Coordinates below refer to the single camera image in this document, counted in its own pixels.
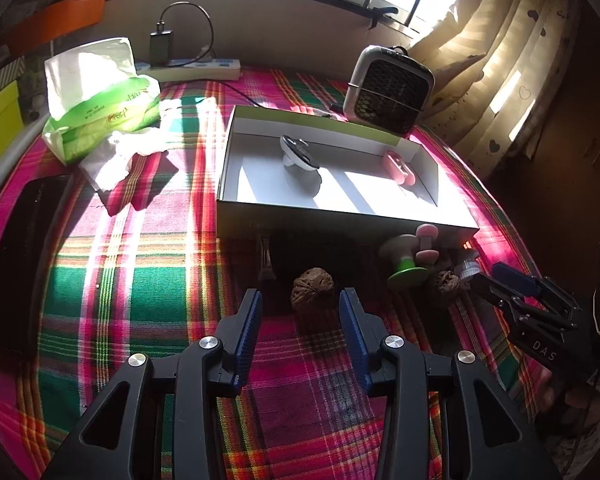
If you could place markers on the green mushroom toy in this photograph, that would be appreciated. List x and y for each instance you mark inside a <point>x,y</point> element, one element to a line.
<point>405,272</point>

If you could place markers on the crumpled white tissue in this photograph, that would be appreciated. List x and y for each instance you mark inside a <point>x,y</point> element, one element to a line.
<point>125,152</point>

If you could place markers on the clear jar with white lid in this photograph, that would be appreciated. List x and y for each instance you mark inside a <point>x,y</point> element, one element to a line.
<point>467,265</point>

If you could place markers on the white round gadget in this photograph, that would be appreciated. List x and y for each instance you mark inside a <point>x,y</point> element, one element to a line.
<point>300,156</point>

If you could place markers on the plaid tablecloth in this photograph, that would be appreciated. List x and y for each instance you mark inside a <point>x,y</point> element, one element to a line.
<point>145,270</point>

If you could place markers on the large walnut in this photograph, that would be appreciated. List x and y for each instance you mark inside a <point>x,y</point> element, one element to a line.
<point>312,292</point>

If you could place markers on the green tissue pack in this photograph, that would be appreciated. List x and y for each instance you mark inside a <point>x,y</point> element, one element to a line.
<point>100,105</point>

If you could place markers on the pink mushroom toy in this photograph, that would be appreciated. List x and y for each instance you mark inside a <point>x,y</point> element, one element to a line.
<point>426,232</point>

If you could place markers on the yellow-green box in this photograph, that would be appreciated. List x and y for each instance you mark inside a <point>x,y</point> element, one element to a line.
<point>0,130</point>

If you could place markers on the white power strip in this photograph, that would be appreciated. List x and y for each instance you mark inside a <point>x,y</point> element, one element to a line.
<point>205,67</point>

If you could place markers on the striped green box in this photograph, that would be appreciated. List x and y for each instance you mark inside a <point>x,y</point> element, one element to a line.
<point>2,77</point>

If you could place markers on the small desk fan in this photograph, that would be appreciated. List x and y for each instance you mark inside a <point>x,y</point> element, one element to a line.
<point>390,90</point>

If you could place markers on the black window latch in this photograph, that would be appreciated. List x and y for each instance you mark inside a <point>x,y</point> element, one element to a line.
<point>382,15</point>

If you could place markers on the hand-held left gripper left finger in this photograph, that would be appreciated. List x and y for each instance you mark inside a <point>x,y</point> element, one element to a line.
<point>247,330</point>

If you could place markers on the heart print curtain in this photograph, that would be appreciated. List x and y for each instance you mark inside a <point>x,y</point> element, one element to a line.
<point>490,60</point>

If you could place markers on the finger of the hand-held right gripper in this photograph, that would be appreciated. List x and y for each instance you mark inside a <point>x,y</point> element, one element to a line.
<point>500,300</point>
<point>517,277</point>

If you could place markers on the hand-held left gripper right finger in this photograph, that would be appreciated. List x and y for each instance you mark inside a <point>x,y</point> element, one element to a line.
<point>352,340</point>

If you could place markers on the pink plastic case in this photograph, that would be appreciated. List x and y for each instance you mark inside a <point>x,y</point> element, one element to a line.
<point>399,167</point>

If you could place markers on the black charger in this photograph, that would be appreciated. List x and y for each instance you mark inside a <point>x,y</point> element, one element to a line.
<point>161,45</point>

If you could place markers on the white cardboard box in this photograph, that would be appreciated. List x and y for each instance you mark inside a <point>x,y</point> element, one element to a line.
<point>330,210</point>

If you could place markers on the small walnut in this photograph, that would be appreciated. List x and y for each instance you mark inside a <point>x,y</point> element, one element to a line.
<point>448,287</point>

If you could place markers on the orange tray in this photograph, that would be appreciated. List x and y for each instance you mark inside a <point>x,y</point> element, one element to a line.
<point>60,22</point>

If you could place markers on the black rectangular case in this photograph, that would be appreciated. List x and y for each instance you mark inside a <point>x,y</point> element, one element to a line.
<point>20,265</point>

